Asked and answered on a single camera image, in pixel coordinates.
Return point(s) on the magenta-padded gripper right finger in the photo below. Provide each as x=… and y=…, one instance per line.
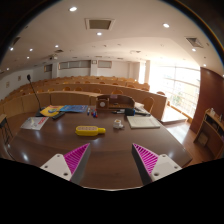
x=165, y=166

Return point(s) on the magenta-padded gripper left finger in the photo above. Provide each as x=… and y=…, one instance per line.
x=56, y=165

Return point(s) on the white charger with red button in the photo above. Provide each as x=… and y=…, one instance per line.
x=117, y=124

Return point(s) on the white and red brochure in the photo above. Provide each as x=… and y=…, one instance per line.
x=33, y=123

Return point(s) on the black remote control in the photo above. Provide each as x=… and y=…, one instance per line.
x=58, y=116

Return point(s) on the white notebook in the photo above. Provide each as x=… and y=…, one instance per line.
x=143, y=121

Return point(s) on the wooden shelf unit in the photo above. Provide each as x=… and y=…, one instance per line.
x=210, y=133

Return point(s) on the blue booklet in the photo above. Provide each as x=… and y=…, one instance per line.
x=74, y=108

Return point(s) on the blue marker pen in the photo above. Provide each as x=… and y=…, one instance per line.
x=93, y=114
x=88, y=112

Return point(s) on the white paper stack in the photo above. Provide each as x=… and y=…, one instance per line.
x=141, y=106

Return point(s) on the black handheld microphone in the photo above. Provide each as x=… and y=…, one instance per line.
x=129, y=111

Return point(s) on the black chair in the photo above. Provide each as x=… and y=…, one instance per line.
x=4, y=126

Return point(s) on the black pen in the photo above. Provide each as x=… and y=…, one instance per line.
x=118, y=111

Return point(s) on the wooden desk organizer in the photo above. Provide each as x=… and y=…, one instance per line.
x=123, y=101

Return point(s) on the large glass window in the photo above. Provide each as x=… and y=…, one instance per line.
x=180, y=90

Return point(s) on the wooden auditorium seats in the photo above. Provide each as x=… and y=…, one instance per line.
x=83, y=87

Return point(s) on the black gooseneck microphone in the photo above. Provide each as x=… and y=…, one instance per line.
x=28, y=77

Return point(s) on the ceiling projector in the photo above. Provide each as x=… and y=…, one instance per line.
x=54, y=57

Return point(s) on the small dark ceiling vent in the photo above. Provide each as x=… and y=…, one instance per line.
x=59, y=51

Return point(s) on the grey slatted ceiling vent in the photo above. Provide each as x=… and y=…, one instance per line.
x=16, y=40
x=194, y=42

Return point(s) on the large square ceiling vent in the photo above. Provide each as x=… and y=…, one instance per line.
x=100, y=24

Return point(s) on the ceiling spot lights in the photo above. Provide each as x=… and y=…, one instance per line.
x=73, y=9

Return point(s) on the wide back wall window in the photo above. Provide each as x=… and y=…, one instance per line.
x=74, y=64

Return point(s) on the small back wall window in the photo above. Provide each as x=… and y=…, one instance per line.
x=104, y=64

